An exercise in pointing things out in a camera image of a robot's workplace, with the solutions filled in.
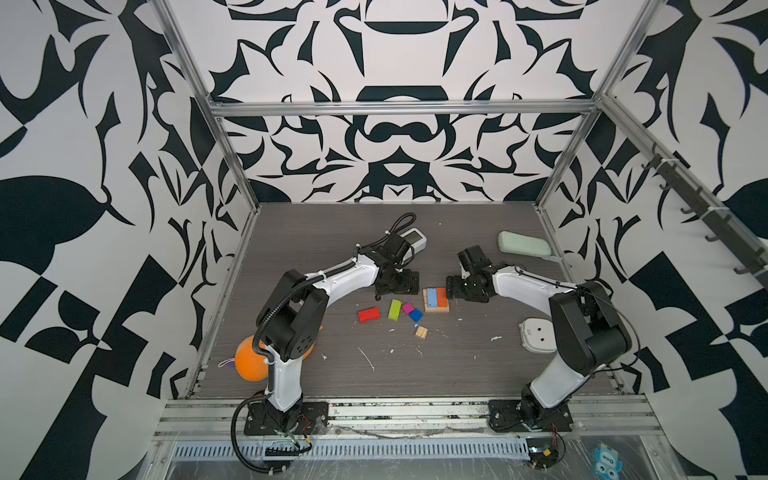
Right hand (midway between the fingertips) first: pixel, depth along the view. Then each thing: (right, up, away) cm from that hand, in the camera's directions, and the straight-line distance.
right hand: (458, 289), depth 94 cm
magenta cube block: (-16, -5, -3) cm, 17 cm away
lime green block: (-20, -6, -3) cm, 21 cm away
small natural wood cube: (-12, -11, -7) cm, 18 cm away
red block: (-28, -7, -3) cm, 29 cm away
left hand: (-15, +2, -4) cm, 15 cm away
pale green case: (+22, +14, +13) cm, 29 cm away
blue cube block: (-13, -7, -3) cm, 15 cm away
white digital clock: (-12, +15, +10) cm, 22 cm away
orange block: (-6, -3, -3) cm, 7 cm away
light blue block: (-8, -2, -2) cm, 9 cm away
